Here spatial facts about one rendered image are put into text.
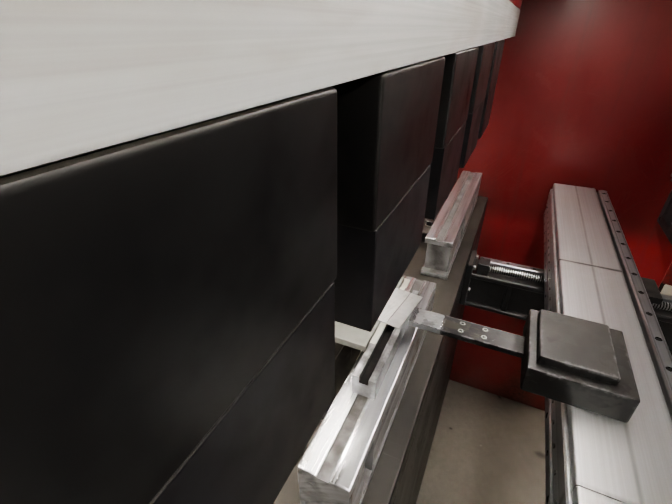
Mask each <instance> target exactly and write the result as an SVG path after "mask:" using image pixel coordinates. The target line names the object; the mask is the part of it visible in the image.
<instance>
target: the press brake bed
mask: <svg viewBox="0 0 672 504"><path fill-rule="evenodd" d="M483 220H484V216H483ZM483 220H482V223H481V226H480V229H479V232H478V235H477V239H476V242H475V245H474V248H473V250H474V251H477V248H478V243H479V238H480V234H481V229H482V224H483ZM463 284H464V280H463V283H462V286H461V289H460V293H459V296H458V299H457V302H456V305H455V309H454V312H453V315H452V317H454V318H458V319H461V320H462V317H463V313H464V308H465V305H462V304H460V298H461V293H462V288H463ZM457 340H458V339H454V338H451V337H447V336H446V337H445V340H444V344H443V347H442V350H441V353H440V356H439V359H438V363H437V366H436V369H435V372H434V375H433V379H432V382H431V385H430V388H429V391H428V394H427V398H426V401H425V404H424V407H423V410H422V414H421V417H420V420H419V423H418V426H417V429H416V433H415V436H414V439H413V442H412V445H411V449H410V452H409V455H408V458H407V461H406V464H405V468H404V471H403V474H402V477H401V480H400V484H399V487H398V490H397V493H396V496H395V499H394V503H393V504H416V502H417V498H418V495H419V491H420V487H421V483H422V480H423V476H424V472H425V468H426V465H427V461H428V457H429V453H430V450H431V446H432V442H433V438H434V435H435V431H436V427H437V423H438V420H439V416H440V412H441V408H442V404H443V401H444V397H445V393H446V389H447V386H448V382H449V378H450V373H451V368H452V364H453V359H454V354H455V350H456V345H457Z"/></svg>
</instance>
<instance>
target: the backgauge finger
mask: <svg viewBox="0 0 672 504"><path fill-rule="evenodd" d="M408 325H409V326H413V327H416V328H420V329H423V330H427V331H430V332H433V333H437V334H440V335H444V336H447V337H451V338H454V339H458V340H461V341H464V342H468V343H471V344H475V345H478V346H482V347H485V348H488V349H492V350H495V351H499V352H502V353H506V354H509V355H513V356H516V357H519V358H522V361H521V376H520V389H521V390H524V391H527V392H530V393H533V394H536V395H540V396H543V397H546V398H549V399H552V400H555V401H558V402H562V403H565V404H568V405H571V406H574V407H577V408H580V409H584V410H587V411H590V412H593V413H596V414H599V415H602V416H605V417H609V418H612V419H615V420H618V421H621V422H624V423H628V422H629V420H630V418H631V417H632V415H633V413H634V412H635V410H636V408H637V407H638V405H639V403H640V397H639V393H638V389H637V386H636V382H635V378H634V374H633V370H632V367H631V363H630V359H629V355H628V351H627V348H626V344H625V340H624V336H623V332H622V331H619V330H615V329H611V328H609V326H608V325H605V324H601V323H597V322H593V321H589V320H585V319H580V318H576V317H572V316H568V315H564V314H560V313H556V312H552V311H548V310H543V309H541V310H540V311H538V310H534V309H530V310H529V313H528V316H527V319H526V322H525V325H524V329H523V336H520V335H517V334H513V333H509V332H506V331H502V330H498V329H495V328H491V327H487V326H483V325H480V324H476V323H472V322H469V321H465V320H461V319H458V318H454V317H450V316H447V315H446V316H445V315H443V314H439V313H436V312H432V311H428V310H424V309H421V308H417V307H415V308H414V310H413V312H412V314H411V316H410V318H409V321H408Z"/></svg>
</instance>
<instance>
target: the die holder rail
mask: <svg viewBox="0 0 672 504"><path fill-rule="evenodd" d="M481 178H482V173H479V172H475V173H473V172H470V171H462V173H461V175H460V177H459V178H458V180H457V182H456V184H455V186H454V187H453V189H452V191H451V193H450V195H449V196H448V198H447V200H446V202H445V203H444V205H443V207H442V209H441V211H440V212H439V214H438V216H437V218H436V219H435V221H434V223H433V225H432V227H431V228H430V230H429V232H428V234H427V236H426V237H425V243H427V250H426V257H425V263H424V265H423V267H422V269H421V274H423V275H427V276H431V277H436V278H440V279H444V280H447V278H448V275H449V273H450V270H451V268H452V265H453V262H454V260H455V257H456V254H457V252H458V249H459V247H460V244H461V241H462V239H463V236H464V233H465V231H466V228H467V226H468V223H469V220H470V218H471V215H472V212H473V210H474V207H475V205H476V202H477V198H478V193H479V188H480V183H481Z"/></svg>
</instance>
